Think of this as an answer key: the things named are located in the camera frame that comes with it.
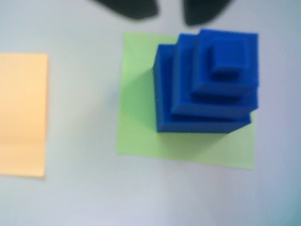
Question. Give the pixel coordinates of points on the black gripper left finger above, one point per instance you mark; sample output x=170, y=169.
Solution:
x=131, y=8

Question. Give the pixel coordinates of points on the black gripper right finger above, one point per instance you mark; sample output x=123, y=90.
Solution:
x=204, y=11

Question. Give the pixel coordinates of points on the tiny blue cube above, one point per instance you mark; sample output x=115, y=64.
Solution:
x=228, y=61

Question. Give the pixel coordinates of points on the small blue cube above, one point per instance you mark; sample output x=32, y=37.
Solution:
x=202, y=70

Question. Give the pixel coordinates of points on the medium blue cube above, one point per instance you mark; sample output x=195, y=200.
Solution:
x=185, y=94

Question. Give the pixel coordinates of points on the large blue cube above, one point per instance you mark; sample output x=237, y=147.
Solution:
x=164, y=106

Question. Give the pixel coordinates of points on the green paper square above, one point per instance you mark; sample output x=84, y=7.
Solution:
x=136, y=106

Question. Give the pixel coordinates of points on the orange paper square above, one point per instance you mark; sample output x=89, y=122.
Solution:
x=23, y=113

